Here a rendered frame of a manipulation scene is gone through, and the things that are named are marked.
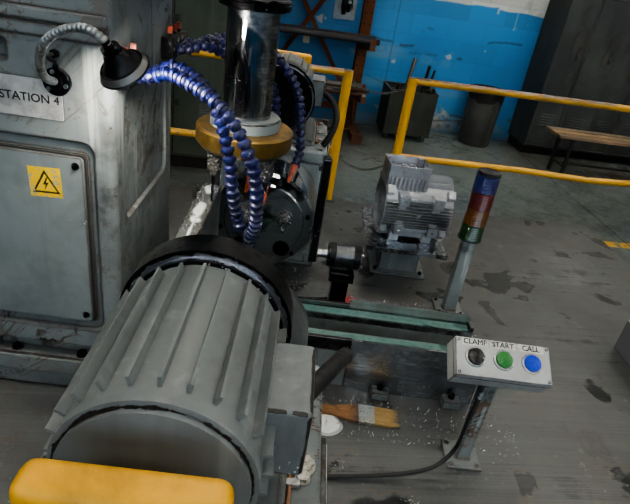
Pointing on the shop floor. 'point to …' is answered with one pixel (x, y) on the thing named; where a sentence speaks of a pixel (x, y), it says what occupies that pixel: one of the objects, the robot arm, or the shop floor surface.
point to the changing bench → (595, 142)
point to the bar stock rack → (333, 61)
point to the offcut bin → (388, 123)
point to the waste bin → (479, 119)
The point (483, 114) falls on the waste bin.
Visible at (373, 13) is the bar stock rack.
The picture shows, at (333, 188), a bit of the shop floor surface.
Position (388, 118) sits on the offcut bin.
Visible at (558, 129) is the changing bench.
